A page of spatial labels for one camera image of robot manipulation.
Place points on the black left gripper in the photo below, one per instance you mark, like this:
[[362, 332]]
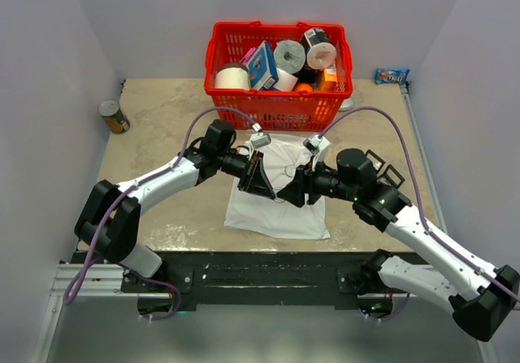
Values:
[[258, 183]]

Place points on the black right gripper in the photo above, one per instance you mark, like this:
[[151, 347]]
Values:
[[304, 183]]

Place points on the white shirt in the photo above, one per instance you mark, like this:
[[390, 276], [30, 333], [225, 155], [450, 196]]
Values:
[[278, 220]]

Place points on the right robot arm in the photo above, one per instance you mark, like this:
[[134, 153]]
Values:
[[477, 294]]

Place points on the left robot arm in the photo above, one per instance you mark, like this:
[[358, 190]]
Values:
[[110, 218]]

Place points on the black display case left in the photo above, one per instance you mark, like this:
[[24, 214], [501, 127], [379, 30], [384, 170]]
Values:
[[377, 162]]

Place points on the black display case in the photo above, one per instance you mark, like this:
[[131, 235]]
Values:
[[392, 176], [377, 162]]

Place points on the black display case right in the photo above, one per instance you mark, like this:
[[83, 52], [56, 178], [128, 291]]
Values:
[[392, 176]]

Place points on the silver round object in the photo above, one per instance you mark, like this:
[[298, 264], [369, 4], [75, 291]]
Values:
[[347, 104]]

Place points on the orange fruit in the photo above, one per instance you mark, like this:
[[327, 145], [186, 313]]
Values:
[[303, 88]]

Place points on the red shopping basket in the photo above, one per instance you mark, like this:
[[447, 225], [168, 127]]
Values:
[[293, 111]]

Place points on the white paper roll left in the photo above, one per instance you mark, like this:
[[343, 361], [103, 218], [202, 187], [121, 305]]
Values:
[[232, 76]]

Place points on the blue box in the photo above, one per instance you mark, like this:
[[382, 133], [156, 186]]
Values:
[[262, 69]]

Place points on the orange box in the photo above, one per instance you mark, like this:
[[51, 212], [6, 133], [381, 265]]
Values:
[[327, 78]]

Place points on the grey toilet roll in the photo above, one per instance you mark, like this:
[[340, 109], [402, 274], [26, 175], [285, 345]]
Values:
[[289, 56]]

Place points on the pink packet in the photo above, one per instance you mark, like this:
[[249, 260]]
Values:
[[247, 56]]

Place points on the pink toilet roll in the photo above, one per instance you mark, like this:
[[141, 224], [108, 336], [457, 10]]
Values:
[[321, 55]]

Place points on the blue candy packet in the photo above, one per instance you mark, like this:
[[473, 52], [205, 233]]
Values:
[[391, 75]]

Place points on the black cylinder container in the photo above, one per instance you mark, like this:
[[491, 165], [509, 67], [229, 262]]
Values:
[[313, 37]]

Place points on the tin can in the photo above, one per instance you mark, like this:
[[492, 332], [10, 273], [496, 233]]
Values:
[[113, 116]]

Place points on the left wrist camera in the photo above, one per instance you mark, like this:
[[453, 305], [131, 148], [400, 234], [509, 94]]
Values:
[[259, 140]]

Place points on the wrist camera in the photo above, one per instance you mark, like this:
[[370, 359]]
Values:
[[318, 146], [259, 140]]

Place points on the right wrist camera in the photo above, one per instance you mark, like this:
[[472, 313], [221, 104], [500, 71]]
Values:
[[318, 146]]

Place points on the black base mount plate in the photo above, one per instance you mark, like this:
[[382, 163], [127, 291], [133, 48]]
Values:
[[339, 280]]

